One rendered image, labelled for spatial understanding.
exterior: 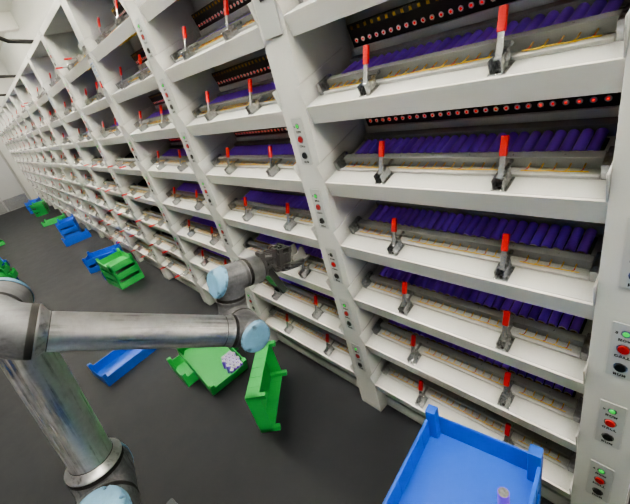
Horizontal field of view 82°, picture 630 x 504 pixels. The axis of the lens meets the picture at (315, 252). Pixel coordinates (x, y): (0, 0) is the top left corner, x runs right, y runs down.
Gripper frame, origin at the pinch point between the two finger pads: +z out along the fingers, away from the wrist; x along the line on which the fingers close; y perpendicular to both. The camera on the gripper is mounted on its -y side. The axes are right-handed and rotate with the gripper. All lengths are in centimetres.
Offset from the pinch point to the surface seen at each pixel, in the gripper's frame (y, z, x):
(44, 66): 103, -22, 255
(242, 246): -4.2, 0.0, 44.3
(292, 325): -43, 10, 26
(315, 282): -7.5, -2.3, -7.0
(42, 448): -84, -92, 89
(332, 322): -25.6, 3.4, -8.0
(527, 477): -17, -23, -83
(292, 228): 12.2, -5.7, -1.4
